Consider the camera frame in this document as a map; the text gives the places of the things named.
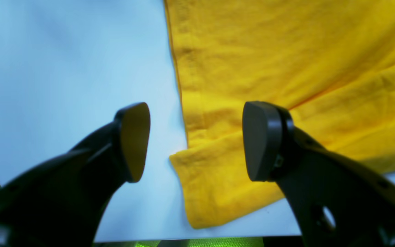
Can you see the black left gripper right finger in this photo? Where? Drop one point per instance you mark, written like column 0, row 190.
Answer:
column 336, row 201

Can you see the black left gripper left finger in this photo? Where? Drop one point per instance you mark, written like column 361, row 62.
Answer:
column 60, row 202

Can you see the orange T-shirt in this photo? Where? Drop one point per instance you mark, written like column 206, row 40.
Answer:
column 331, row 63

